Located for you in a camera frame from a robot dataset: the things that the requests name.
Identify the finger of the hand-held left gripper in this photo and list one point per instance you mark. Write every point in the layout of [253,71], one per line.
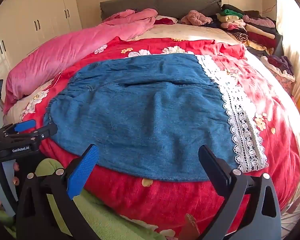
[25,125]
[43,131]

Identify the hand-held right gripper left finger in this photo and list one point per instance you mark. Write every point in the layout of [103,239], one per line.
[82,172]

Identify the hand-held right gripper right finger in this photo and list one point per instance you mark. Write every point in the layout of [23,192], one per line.
[215,166]

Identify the person's green garment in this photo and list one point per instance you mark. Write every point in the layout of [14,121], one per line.
[102,220]

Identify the red floral blanket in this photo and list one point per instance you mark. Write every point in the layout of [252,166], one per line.
[165,200]

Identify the pink quilt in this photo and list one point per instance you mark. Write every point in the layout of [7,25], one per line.
[65,52]

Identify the floral frilled cushion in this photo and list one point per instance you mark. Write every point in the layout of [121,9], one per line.
[285,81]

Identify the cream wardrobe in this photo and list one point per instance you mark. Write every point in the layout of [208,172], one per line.
[40,10]

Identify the purple garment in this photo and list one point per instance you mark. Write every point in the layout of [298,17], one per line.
[280,63]

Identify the pile of folded clothes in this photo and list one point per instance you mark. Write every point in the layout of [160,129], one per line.
[255,30]

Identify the pink fluffy garment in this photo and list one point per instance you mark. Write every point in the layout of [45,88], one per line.
[197,17]

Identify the dark red cloth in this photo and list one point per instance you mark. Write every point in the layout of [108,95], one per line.
[166,20]

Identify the cream curtain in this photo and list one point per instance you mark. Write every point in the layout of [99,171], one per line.
[290,30]

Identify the grey headboard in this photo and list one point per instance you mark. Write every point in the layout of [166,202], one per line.
[165,2]

